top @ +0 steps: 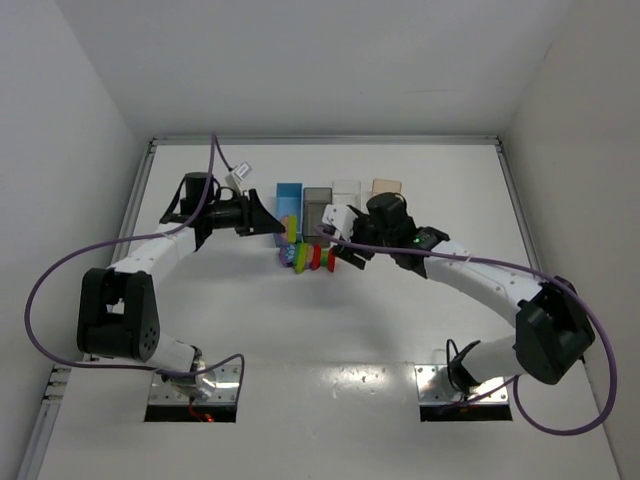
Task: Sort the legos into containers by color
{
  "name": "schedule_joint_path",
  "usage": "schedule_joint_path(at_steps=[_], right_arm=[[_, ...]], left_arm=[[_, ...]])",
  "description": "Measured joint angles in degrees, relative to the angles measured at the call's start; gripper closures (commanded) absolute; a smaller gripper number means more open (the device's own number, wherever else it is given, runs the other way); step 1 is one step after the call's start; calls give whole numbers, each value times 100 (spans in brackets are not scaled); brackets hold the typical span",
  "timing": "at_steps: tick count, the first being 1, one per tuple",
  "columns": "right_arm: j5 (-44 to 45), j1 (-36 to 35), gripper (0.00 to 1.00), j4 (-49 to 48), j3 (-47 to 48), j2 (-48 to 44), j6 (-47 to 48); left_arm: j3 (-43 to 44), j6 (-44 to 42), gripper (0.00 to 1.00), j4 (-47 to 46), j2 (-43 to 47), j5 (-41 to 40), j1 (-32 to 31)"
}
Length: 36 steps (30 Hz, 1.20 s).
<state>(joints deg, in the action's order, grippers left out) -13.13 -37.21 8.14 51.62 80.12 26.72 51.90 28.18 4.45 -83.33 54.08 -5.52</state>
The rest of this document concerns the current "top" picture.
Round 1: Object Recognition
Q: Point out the purple lego brick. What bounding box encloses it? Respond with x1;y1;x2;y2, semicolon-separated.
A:
281;214;298;244

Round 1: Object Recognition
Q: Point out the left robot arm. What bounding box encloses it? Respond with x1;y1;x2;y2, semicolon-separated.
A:
76;172;285;398

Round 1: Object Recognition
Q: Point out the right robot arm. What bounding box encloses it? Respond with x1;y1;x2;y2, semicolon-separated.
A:
322;193;595;398

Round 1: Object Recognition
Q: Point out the red green red lego stack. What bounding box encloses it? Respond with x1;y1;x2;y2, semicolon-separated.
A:
310;245;336;273

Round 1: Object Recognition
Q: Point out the blue container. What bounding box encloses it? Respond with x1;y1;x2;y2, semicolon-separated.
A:
274;183;303;247

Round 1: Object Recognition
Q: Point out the amber container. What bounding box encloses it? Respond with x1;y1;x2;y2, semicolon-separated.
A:
371;178;402;196

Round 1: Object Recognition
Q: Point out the clear container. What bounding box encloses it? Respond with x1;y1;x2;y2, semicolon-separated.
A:
331;179;361;208

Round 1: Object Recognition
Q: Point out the dark grey container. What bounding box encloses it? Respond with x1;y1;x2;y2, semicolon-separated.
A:
302;187;332;240

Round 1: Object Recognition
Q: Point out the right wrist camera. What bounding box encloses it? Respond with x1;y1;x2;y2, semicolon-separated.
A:
321;204;358;241

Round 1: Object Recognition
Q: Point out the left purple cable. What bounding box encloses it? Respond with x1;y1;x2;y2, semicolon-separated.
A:
24;131;246;396

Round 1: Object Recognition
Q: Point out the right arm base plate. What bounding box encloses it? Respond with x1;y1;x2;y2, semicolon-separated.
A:
414;362;512;407

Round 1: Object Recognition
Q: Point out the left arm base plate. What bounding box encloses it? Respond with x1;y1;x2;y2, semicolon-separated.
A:
148;359;244;407

